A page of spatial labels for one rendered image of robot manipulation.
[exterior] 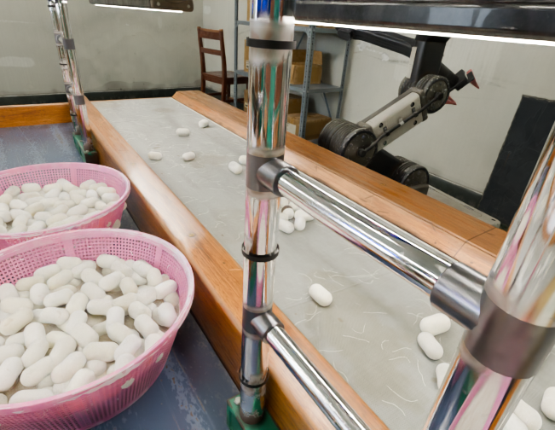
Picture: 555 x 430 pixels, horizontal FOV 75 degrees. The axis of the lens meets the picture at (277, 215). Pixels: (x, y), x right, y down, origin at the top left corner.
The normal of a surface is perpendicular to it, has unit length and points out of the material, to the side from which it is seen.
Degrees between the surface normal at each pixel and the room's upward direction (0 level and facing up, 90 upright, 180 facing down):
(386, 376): 0
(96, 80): 89
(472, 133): 90
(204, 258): 0
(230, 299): 0
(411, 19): 90
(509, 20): 90
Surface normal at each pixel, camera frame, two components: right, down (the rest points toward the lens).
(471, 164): -0.81, 0.23
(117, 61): 0.59, 0.43
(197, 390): 0.07, -0.88
